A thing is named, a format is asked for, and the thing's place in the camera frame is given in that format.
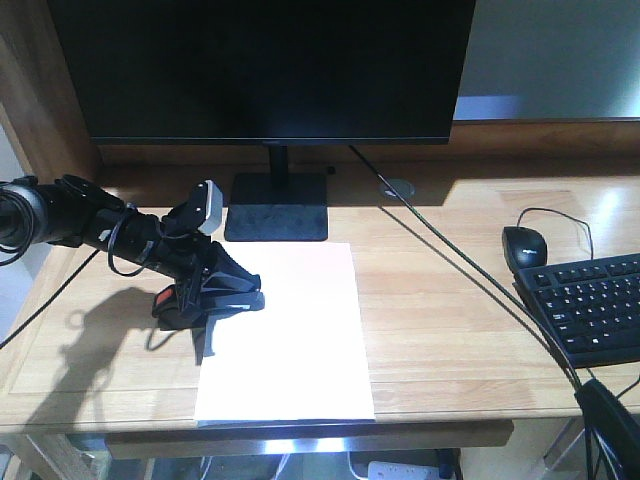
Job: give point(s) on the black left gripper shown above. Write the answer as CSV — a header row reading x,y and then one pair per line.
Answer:
x,y
185,260

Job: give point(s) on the black stapler orange label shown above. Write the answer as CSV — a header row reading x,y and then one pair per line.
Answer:
x,y
180,307

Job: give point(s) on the white paper sheet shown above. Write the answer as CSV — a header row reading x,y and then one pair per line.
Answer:
x,y
300,358

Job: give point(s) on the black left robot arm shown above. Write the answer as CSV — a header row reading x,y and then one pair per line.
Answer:
x,y
73,211

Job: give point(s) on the black computer monitor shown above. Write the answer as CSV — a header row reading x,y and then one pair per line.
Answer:
x,y
268,73

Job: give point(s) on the white power strip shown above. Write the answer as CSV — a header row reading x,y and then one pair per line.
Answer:
x,y
378,470

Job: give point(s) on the black computer mouse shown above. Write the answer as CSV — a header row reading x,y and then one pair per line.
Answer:
x,y
523,248

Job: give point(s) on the black keyboard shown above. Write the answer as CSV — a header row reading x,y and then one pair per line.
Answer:
x,y
590,307

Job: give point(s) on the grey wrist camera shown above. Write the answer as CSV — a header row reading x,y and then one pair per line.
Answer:
x,y
201,212

